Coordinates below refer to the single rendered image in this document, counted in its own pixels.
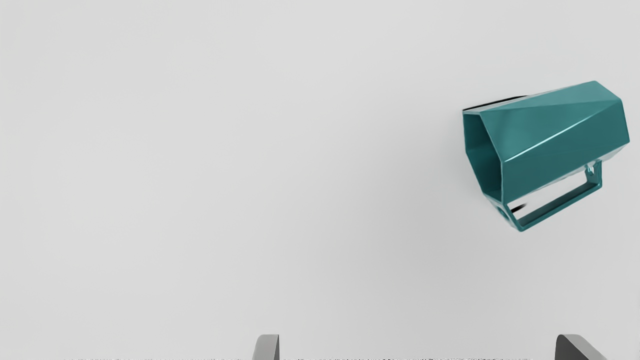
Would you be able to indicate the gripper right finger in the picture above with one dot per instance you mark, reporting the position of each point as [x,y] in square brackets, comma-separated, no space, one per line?
[575,350]

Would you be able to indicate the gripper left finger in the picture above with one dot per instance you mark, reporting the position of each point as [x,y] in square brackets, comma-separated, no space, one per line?
[267,348]

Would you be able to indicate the teal faceted mug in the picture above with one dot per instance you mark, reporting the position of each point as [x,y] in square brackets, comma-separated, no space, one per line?
[550,140]

